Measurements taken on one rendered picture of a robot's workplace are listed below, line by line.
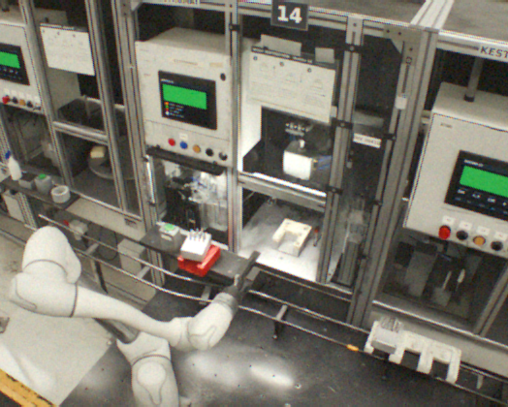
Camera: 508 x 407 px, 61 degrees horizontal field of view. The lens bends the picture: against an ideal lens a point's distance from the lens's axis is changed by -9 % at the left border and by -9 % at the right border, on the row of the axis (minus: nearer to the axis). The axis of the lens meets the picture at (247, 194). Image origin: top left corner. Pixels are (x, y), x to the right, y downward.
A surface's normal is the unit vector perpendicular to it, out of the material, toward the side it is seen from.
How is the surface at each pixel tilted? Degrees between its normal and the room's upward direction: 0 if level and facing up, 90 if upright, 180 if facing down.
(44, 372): 0
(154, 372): 6
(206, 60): 90
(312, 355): 0
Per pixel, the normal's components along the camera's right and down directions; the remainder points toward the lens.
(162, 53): -0.45, 0.53
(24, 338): 0.01, -0.80
